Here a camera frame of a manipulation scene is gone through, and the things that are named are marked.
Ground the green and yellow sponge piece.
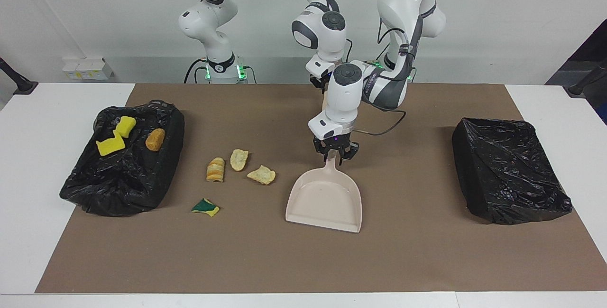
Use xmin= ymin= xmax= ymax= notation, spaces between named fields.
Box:
xmin=191 ymin=198 xmax=221 ymax=217

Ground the white wall power box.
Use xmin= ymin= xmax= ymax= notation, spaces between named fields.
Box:
xmin=62 ymin=56 xmax=115 ymax=81

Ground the brown paper table mat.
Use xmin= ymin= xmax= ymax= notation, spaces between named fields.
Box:
xmin=36 ymin=84 xmax=607 ymax=294

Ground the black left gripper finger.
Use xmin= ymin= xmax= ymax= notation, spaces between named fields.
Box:
xmin=338 ymin=142 xmax=359 ymax=165
xmin=313 ymin=140 xmax=332 ymax=162

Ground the crumpled black bag trash bin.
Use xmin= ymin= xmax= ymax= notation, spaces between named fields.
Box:
xmin=59 ymin=100 xmax=185 ymax=217

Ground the dark left arm cable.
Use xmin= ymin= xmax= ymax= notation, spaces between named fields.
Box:
xmin=355 ymin=109 xmax=407 ymax=137

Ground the pale chip piece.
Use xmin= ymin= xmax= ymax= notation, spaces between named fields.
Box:
xmin=230 ymin=149 xmax=249 ymax=172
xmin=247 ymin=166 xmax=276 ymax=186

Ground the orange striped bread piece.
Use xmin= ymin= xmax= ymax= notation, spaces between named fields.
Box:
xmin=206 ymin=157 xmax=225 ymax=183

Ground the dark slanted panel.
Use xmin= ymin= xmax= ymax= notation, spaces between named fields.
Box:
xmin=545 ymin=18 xmax=607 ymax=126

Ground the black right base cable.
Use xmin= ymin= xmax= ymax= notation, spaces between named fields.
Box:
xmin=184 ymin=58 xmax=258 ymax=84

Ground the beige plastic dustpan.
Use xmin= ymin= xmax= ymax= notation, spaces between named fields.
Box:
xmin=285 ymin=152 xmax=362 ymax=233

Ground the boxy black bag trash bin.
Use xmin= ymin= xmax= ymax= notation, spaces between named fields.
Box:
xmin=451 ymin=118 xmax=573 ymax=225

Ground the black stand leg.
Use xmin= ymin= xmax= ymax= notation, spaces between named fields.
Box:
xmin=563 ymin=59 xmax=607 ymax=97
xmin=0 ymin=56 xmax=39 ymax=95

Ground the notched yellow sponge piece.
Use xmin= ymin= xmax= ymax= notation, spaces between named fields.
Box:
xmin=96 ymin=134 xmax=126 ymax=157

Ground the brown cork-textured lump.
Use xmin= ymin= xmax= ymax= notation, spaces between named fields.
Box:
xmin=145 ymin=128 xmax=166 ymax=151

